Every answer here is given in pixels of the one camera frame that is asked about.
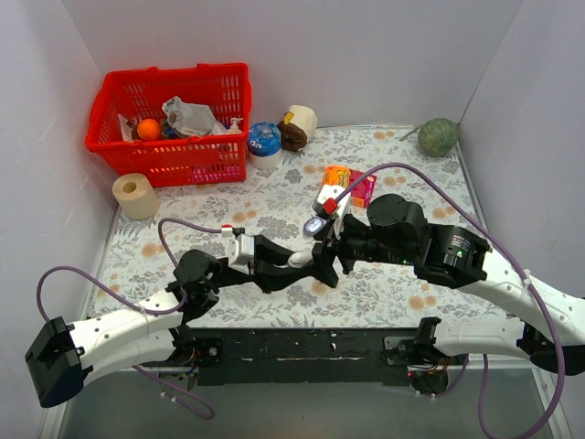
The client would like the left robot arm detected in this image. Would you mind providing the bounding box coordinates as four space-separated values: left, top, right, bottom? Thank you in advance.
25 234 323 408

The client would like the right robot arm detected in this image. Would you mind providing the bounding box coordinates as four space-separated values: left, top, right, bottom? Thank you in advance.
314 195 584 376

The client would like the purple earbud charging case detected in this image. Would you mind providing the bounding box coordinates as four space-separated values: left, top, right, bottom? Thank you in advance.
303 217 327 237

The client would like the orange pink sponge box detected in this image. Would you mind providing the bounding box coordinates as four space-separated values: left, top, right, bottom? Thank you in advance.
322 165 377 209

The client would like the floral table mat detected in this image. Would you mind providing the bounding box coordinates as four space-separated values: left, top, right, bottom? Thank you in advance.
87 126 505 327

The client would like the blue white cup container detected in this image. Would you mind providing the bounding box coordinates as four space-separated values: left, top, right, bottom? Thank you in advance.
247 122 282 170

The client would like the beige paper roll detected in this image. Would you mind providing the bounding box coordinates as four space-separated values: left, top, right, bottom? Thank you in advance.
112 173 160 220

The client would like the white pump bottle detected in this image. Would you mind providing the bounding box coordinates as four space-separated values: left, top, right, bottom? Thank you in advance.
226 118 243 134

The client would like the green melon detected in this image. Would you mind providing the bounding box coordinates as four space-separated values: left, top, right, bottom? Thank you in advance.
399 118 459 158

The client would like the brown white plush toy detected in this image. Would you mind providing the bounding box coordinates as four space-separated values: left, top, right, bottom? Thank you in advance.
277 105 318 153

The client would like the grey crumpled bag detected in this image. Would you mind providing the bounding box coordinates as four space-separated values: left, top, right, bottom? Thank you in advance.
162 96 216 138

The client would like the orange fruit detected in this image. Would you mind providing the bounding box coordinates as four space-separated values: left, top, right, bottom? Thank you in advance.
136 119 162 142

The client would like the red plastic shopping basket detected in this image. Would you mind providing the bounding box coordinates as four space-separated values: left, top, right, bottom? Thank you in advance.
85 63 252 187

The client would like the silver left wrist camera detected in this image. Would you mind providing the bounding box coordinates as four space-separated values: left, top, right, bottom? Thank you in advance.
228 234 255 275

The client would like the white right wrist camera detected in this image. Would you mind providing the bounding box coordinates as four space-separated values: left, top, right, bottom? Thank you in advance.
313 184 351 238

